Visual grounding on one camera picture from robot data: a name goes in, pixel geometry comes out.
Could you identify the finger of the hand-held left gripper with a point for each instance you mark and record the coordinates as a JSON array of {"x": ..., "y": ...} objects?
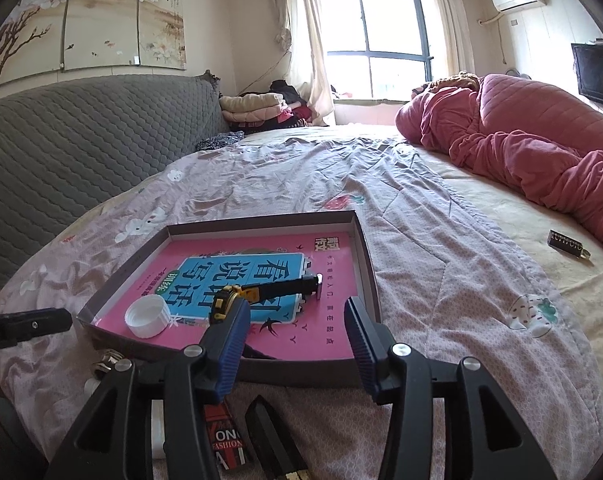
[{"x": 36, "y": 326}]

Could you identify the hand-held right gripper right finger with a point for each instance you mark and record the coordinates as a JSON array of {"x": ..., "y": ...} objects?
[{"x": 364, "y": 340}]

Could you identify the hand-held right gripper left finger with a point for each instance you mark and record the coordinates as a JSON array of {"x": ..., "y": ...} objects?
[{"x": 231, "y": 340}]

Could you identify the black and yellow digital watch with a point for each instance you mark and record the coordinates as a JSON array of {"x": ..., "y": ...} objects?
[{"x": 281, "y": 287}]

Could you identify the grey cardboard box tray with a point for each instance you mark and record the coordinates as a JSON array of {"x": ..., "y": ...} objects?
[{"x": 367, "y": 260}]

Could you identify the red and black printed lighter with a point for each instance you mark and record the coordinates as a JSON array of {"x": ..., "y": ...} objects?
[{"x": 226, "y": 437}]

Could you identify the pink and blue book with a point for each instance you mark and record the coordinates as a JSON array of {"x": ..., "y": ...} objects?
[{"x": 301, "y": 340}]

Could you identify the white ribbed bottle cap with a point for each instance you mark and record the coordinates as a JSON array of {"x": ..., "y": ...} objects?
[{"x": 146, "y": 316}]

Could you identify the pink printed blanket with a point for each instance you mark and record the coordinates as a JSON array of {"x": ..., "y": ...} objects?
[{"x": 421, "y": 270}]

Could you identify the black rectangular stick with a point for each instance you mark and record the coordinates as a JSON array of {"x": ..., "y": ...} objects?
[{"x": 274, "y": 435}]

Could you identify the grey quilted headboard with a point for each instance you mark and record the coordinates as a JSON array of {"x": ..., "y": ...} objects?
[{"x": 71, "y": 150}]

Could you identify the cream bed sheet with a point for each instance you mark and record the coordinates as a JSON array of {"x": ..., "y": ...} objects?
[{"x": 511, "y": 205}]

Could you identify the dark patterned cloth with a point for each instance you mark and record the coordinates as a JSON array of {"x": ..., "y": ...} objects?
[{"x": 221, "y": 140}]

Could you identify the folded cream blanket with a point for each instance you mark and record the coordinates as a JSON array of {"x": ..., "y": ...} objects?
[{"x": 249, "y": 107}]

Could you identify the pile of dark clothes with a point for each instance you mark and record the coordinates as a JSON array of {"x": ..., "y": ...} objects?
[{"x": 286, "y": 95}]

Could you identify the pink quilted duvet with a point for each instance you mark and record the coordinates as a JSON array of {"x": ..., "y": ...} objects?
[{"x": 531, "y": 135}]

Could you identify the tan knitted cloth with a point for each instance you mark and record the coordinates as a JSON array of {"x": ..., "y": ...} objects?
[{"x": 451, "y": 82}]

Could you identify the dark framed window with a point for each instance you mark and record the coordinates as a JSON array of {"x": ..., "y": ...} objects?
[{"x": 376, "y": 50}]

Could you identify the small white fan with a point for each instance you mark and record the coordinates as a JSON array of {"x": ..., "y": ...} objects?
[{"x": 283, "y": 39}]

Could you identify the cream curtain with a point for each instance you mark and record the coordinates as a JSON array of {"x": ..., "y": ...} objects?
[
  {"x": 446, "y": 25},
  {"x": 306, "y": 35}
]

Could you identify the black flat television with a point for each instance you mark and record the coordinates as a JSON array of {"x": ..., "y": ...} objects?
[{"x": 599, "y": 72}]

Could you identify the floral wall painting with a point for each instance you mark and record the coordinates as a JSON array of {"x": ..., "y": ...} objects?
[{"x": 96, "y": 15}]

